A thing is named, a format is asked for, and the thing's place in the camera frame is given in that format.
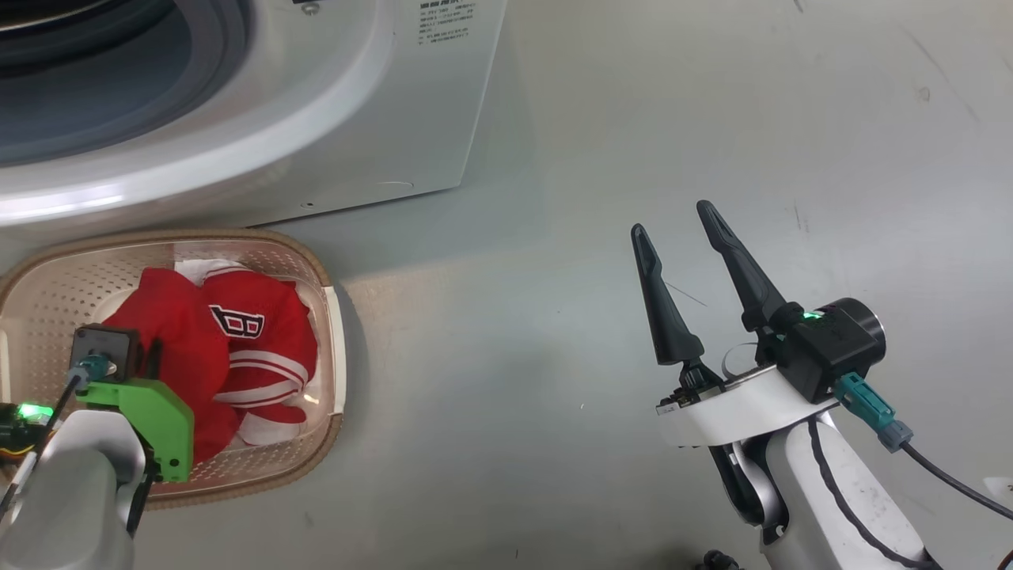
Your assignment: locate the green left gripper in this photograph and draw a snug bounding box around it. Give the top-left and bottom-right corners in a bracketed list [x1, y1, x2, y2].
[76, 338, 195, 485]

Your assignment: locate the cream perforated laundry basket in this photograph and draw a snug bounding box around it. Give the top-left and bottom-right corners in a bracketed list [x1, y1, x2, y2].
[0, 229, 347, 509]

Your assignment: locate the red white striped garment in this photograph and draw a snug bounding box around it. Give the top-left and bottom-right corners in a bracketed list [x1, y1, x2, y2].
[102, 259, 320, 465]

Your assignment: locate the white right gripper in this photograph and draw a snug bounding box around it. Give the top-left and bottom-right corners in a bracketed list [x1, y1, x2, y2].
[630, 199, 840, 449]

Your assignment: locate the left camera cable teal plug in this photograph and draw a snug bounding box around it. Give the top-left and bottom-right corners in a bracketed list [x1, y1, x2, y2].
[0, 355, 112, 517]

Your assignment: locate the white washing machine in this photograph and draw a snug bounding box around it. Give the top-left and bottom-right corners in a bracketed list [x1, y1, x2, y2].
[0, 0, 508, 232]

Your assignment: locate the small printed text sticker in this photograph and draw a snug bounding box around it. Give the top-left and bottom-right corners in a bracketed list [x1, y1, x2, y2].
[417, 0, 479, 48]

